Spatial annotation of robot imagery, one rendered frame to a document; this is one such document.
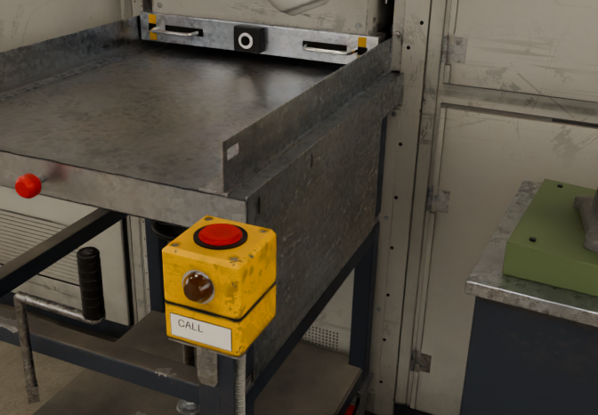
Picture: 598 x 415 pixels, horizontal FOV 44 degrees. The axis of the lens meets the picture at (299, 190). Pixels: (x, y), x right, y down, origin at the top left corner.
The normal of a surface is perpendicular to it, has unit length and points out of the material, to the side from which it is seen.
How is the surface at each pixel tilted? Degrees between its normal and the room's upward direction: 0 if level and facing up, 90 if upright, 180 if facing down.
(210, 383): 90
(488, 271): 0
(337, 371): 0
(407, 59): 90
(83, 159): 0
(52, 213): 90
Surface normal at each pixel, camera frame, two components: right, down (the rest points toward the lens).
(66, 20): 0.77, 0.27
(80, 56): 0.92, 0.18
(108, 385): 0.02, -0.92
